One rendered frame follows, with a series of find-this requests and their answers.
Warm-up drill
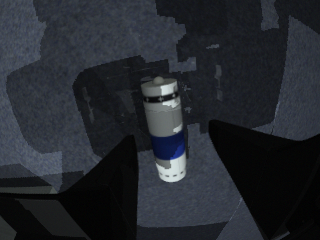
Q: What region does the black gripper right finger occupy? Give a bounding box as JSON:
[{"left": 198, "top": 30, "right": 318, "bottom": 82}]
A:
[{"left": 209, "top": 120, "right": 320, "bottom": 240}]

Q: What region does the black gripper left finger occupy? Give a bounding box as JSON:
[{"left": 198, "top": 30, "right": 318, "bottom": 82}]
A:
[{"left": 0, "top": 135, "right": 139, "bottom": 240}]

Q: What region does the white and blue battery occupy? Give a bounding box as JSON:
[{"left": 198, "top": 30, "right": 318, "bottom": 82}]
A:
[{"left": 141, "top": 77, "right": 187, "bottom": 181}]

